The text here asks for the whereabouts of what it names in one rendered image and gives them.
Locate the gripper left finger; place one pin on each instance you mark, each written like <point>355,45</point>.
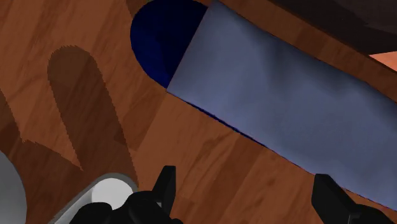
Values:
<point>145,206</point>

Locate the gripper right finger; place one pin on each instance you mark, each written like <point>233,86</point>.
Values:
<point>332,204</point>

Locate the grey cup with white inside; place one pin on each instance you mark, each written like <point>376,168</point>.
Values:
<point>110,190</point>

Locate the grey-blue cylinder with dark-blue end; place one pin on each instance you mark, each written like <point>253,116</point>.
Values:
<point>273,93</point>

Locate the white round object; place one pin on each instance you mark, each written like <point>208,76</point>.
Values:
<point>11,195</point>

